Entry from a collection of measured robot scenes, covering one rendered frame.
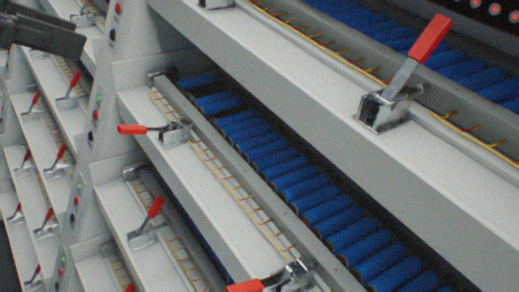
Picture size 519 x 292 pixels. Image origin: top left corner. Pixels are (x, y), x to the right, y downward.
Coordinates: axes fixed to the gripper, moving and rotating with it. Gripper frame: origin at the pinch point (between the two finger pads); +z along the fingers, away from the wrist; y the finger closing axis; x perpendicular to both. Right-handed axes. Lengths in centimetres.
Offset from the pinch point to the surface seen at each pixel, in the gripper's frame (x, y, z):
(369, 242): 1.5, -33.4, 24.5
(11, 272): 95, 56, 33
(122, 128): 7.1, -5.8, 9.6
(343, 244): 2.9, -32.0, 22.8
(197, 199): 9.0, -17.2, 15.5
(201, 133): 4.7, -8.1, 19.4
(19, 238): 82, 57, 32
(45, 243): 63, 35, 28
